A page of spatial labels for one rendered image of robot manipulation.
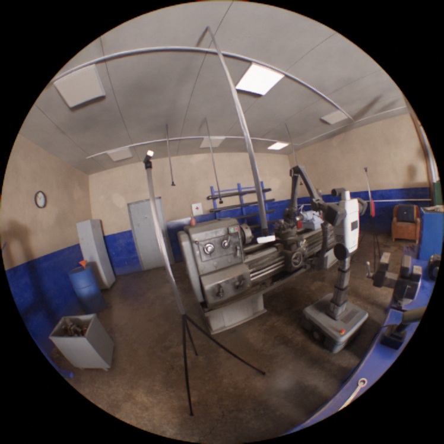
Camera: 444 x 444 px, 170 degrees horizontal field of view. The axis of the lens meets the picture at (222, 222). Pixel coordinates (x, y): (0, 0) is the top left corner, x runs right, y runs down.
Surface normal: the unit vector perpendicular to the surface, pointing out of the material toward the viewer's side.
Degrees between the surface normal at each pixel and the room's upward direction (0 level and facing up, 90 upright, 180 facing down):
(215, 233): 90
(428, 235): 90
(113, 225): 90
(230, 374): 0
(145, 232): 90
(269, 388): 0
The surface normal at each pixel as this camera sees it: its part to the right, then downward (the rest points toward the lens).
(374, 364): -0.18, -0.98
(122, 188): 0.35, 0.04
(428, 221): -0.92, 0.20
